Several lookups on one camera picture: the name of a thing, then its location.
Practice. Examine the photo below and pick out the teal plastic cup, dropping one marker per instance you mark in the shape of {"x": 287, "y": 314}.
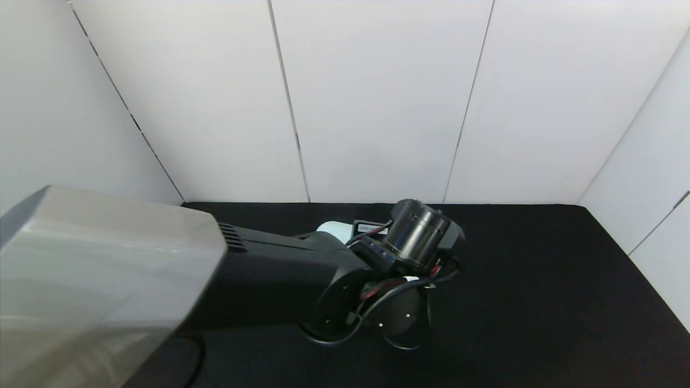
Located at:
{"x": 334, "y": 230}

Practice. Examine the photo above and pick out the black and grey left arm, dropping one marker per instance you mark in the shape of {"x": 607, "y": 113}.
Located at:
{"x": 269, "y": 280}

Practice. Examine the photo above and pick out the black table cloth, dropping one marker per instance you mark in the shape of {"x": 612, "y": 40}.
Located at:
{"x": 539, "y": 323}

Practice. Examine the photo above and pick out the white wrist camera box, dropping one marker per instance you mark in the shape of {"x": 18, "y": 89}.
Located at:
{"x": 369, "y": 226}

